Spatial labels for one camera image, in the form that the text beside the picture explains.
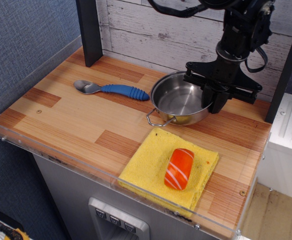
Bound black frame post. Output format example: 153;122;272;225
264;0;292;124
76;0;103;67

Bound black braided cable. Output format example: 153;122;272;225
147;0;209;19

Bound white ribbed side unit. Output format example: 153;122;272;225
257;93;292;198

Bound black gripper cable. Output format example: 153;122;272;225
244;46;269;74

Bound black right frame post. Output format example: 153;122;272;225
264;0;292;124

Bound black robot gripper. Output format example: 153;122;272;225
184;43;262;114

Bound clear acrylic table guard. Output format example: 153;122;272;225
0;38;270;240

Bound orange salmon sushi toy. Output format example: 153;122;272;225
164;148;194;191

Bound yellow cloth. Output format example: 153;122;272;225
118;128;219;218

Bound stainless steel pot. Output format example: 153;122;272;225
146;71;210;127

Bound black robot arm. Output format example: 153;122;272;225
184;0;274;114

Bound grey cabinet button panel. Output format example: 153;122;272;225
88;197;150;240

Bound blue handled metal spoon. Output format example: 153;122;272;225
74;80;150;101

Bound black left frame post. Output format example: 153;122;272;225
76;0;103;67

